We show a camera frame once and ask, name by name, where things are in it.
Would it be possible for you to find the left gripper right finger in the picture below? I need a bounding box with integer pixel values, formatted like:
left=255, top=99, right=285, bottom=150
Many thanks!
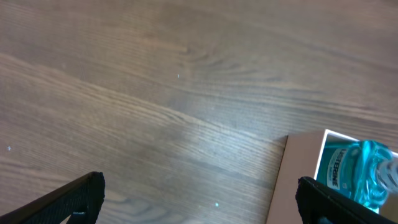
left=295, top=177, right=395, bottom=224

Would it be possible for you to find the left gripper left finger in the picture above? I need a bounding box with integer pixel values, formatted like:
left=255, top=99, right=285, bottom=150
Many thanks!
left=1, top=172, right=105, bottom=224

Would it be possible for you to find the blue mouthwash bottle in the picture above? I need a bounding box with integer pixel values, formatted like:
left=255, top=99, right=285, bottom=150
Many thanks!
left=316, top=140, right=397, bottom=213

